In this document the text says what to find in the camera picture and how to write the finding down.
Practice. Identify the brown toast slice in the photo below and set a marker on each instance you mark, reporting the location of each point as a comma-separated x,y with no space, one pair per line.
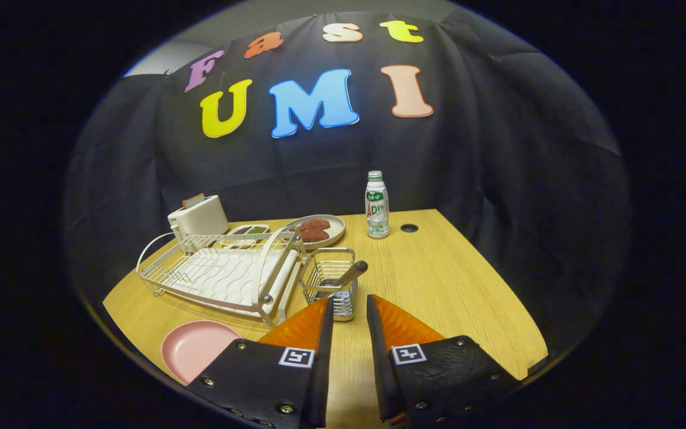
193,201

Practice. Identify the pink plate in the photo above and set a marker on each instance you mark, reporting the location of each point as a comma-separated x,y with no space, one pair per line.
194,348

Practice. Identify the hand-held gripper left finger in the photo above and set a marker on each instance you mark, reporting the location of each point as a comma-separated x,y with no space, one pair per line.
324,369

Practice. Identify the white drip tray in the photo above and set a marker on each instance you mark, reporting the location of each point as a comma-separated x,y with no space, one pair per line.
230,280

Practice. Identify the red meat piece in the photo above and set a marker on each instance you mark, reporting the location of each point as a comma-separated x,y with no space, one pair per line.
314,224
314,235

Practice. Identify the white divided tray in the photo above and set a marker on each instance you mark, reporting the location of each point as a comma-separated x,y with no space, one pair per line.
250,229

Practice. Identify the white toaster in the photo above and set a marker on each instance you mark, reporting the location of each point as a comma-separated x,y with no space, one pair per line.
200,217

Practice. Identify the black backdrop cloth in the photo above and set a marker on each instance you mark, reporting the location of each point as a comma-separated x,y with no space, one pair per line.
498,179

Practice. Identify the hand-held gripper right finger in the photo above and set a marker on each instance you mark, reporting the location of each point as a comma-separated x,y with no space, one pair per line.
382,369

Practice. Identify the white bottle with green label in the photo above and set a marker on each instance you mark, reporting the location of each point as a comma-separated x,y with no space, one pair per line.
377,208

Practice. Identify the beige plate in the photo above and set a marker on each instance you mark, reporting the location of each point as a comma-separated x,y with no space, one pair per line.
336,229

